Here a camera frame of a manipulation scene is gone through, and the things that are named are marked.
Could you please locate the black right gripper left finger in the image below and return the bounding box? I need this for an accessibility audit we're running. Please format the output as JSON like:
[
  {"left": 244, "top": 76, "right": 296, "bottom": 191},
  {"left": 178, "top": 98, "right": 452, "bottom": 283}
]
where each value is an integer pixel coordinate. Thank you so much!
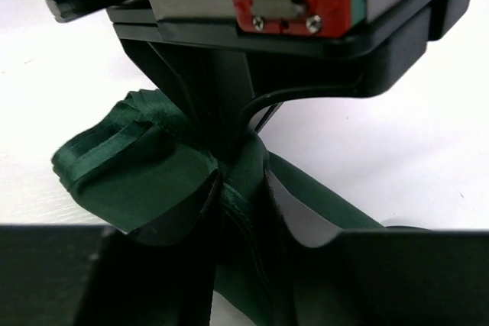
[{"left": 1, "top": 172, "right": 222, "bottom": 325}]

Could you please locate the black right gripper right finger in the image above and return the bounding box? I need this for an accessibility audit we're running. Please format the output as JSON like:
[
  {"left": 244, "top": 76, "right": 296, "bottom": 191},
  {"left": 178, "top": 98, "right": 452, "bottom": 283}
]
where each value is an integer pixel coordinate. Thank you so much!
[{"left": 265, "top": 172, "right": 488, "bottom": 325}]

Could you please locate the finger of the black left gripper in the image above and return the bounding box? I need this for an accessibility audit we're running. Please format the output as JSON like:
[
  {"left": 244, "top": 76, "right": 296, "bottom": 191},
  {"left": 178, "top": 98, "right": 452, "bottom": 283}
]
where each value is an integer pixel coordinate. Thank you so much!
[
  {"left": 121, "top": 39, "right": 222, "bottom": 159},
  {"left": 207, "top": 50, "right": 282, "bottom": 162}
]

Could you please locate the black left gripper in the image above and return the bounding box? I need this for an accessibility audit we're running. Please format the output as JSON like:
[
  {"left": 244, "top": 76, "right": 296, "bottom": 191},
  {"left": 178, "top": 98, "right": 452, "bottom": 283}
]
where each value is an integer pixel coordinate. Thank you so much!
[{"left": 45, "top": 0, "right": 470, "bottom": 99}]

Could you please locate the green cloth napkin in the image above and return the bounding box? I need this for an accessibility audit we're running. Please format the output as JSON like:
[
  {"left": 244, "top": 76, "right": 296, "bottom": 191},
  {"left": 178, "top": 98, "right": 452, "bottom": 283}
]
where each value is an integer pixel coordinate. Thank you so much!
[{"left": 52, "top": 90, "right": 379, "bottom": 325}]

